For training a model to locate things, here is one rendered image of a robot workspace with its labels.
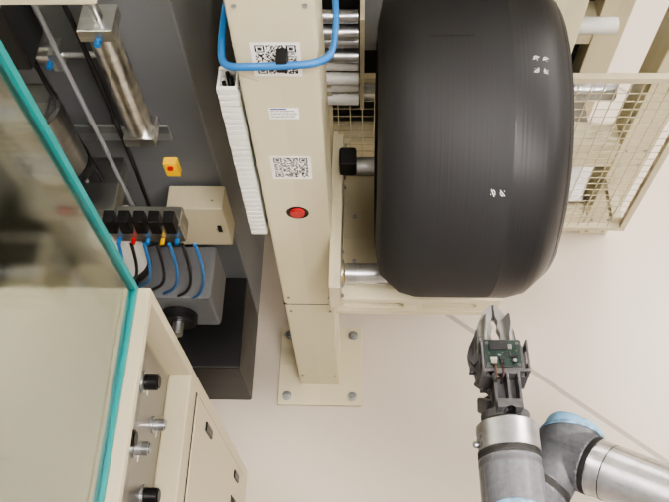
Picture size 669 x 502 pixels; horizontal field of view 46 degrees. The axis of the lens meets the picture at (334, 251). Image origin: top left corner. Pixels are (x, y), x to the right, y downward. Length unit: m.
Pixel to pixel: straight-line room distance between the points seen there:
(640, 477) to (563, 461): 0.11
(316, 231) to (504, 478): 0.74
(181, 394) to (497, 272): 0.68
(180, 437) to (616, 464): 0.82
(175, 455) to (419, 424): 1.10
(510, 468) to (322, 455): 1.41
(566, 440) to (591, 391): 1.39
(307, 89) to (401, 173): 0.20
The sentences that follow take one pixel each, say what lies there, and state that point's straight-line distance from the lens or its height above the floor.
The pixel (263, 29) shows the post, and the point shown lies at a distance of 1.20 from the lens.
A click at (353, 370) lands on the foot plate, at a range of 2.57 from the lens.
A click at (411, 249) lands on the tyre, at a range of 1.32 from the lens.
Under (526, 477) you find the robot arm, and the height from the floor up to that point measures 1.33.
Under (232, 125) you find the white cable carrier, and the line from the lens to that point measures 1.40.
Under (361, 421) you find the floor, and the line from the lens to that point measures 2.53.
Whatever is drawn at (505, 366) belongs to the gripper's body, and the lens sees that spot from 1.20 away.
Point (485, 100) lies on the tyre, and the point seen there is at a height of 1.46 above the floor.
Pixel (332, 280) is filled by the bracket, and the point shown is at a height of 0.95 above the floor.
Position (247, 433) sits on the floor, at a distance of 2.55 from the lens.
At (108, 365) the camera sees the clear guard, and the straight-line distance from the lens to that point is 1.22.
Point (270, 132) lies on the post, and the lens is 1.39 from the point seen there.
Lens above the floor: 2.43
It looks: 61 degrees down
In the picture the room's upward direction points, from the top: 3 degrees counter-clockwise
